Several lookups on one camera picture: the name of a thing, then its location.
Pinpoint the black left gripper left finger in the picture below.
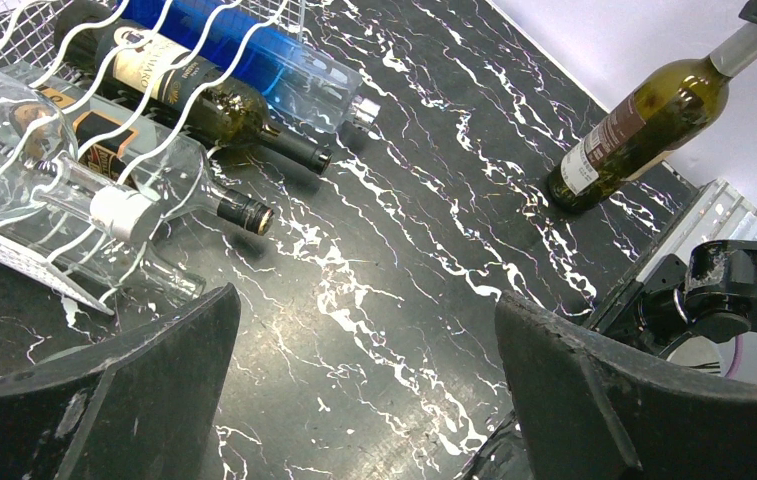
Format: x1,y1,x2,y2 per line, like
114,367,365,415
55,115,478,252
0,285,241,479

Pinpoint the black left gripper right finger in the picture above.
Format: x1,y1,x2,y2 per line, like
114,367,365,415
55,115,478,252
494,291,757,479

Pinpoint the clear tall open-neck bottle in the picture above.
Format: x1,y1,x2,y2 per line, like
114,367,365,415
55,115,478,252
0,211,206,302

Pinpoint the clear square whisky bottle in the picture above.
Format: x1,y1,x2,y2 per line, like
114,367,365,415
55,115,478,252
37,77,275,235

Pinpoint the dark green wine bottle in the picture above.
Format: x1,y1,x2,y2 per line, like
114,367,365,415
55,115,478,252
54,1,333,174

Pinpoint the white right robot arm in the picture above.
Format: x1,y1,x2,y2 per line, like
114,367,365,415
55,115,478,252
589,239,757,359

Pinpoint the olive green wine bottle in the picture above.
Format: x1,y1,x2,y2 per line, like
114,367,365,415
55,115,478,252
547,23,757,213

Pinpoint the white wire wine rack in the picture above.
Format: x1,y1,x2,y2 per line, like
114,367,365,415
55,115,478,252
0,0,306,317

